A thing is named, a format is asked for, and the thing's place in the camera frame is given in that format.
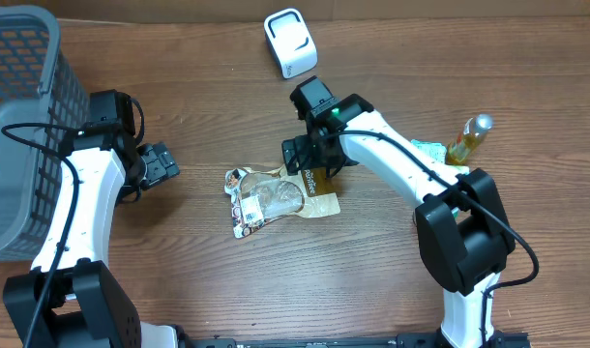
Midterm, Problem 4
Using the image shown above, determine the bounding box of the green white tissue pack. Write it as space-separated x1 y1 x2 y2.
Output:
454 165 470 175

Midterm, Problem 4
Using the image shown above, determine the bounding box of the grey plastic mesh basket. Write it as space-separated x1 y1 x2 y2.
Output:
0 6 89 262

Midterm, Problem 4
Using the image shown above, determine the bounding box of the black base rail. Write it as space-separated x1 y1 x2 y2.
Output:
178 332 532 348

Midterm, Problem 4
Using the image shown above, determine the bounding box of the small teal packet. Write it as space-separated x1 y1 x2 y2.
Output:
411 139 447 164

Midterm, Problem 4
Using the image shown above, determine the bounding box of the white barcode scanner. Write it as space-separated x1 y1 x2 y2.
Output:
263 8 318 79

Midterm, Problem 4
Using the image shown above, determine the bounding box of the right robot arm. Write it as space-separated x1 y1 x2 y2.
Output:
282 76 528 347

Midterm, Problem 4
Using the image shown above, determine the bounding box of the yellow dish soap bottle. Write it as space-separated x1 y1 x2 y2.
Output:
446 114 494 165

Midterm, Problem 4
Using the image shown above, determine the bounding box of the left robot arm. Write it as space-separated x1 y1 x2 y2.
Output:
3 90 189 347

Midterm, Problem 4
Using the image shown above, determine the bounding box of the clear plastic snack bag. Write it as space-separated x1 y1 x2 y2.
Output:
224 166 340 239

